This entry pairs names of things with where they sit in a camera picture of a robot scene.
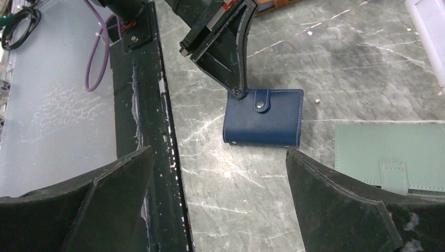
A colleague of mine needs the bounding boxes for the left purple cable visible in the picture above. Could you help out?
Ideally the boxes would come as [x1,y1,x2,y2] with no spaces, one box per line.
[82,0,122,93]

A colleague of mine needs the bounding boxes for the clear plastic divided box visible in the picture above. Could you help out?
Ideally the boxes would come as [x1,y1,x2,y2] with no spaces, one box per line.
[405,0,444,89]

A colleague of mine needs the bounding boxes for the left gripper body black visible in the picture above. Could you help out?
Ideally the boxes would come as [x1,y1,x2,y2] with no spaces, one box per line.
[167,1,243,57]

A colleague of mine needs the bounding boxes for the blue leather card holder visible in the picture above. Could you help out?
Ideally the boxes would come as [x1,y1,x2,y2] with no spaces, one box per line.
[222,89,304,146]

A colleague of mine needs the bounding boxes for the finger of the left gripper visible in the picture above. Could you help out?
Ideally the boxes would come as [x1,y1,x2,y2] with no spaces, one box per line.
[190,1,259,100]

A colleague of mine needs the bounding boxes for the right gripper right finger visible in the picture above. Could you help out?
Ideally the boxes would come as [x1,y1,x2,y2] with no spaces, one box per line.
[286,148,444,251]

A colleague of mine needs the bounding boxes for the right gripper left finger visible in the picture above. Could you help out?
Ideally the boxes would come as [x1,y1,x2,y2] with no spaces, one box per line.
[1,146,154,251]

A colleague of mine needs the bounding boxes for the brown leather wallet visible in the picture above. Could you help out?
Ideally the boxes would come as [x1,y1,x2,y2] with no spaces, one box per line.
[257,0,300,16]

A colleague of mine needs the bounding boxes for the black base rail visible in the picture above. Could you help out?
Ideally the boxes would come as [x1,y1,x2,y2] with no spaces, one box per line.
[110,1,194,251]

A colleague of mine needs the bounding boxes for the green leather card holder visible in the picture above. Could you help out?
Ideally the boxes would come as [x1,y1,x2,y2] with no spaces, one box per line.
[334,124,444,197]

